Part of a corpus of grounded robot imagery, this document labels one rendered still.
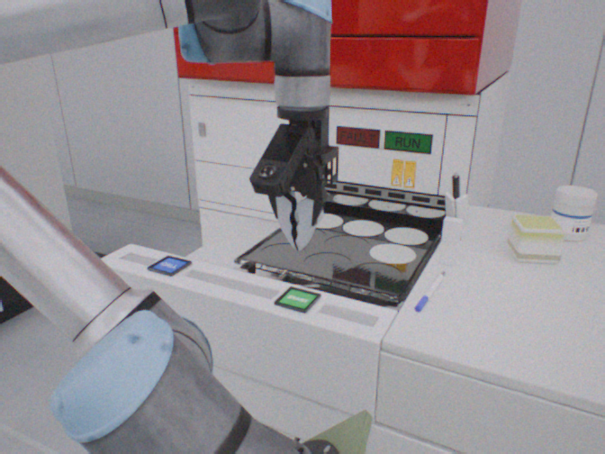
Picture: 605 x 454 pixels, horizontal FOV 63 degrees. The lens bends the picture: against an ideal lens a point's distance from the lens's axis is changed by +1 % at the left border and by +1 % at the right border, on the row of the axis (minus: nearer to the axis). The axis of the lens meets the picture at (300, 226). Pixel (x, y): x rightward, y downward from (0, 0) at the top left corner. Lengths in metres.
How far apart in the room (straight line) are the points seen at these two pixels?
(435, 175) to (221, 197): 0.66
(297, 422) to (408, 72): 0.76
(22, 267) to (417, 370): 0.50
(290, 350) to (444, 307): 0.25
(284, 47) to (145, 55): 3.05
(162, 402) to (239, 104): 1.09
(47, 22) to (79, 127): 3.79
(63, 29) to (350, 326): 0.51
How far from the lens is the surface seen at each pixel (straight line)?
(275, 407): 0.87
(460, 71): 1.14
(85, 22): 0.52
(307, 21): 0.65
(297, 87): 0.66
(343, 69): 1.22
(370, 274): 1.00
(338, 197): 1.33
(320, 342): 0.74
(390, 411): 0.76
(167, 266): 0.91
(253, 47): 0.65
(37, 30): 0.53
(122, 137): 3.98
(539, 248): 0.97
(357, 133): 1.27
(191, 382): 0.46
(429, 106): 1.21
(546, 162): 2.73
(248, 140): 1.43
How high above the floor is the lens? 1.37
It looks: 22 degrees down
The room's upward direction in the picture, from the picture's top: straight up
